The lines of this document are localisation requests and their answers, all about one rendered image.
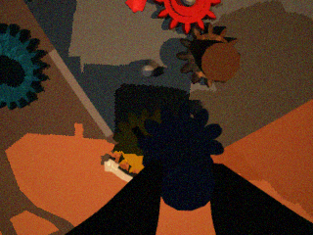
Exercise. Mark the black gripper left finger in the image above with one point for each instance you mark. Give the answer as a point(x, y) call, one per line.
point(134, 210)

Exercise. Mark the yellow gear with black stripe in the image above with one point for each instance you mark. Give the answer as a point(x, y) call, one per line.
point(128, 139)

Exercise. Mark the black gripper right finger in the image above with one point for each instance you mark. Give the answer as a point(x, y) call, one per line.
point(241, 208)

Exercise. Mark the green gear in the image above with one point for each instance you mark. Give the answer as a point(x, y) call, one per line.
point(19, 67)

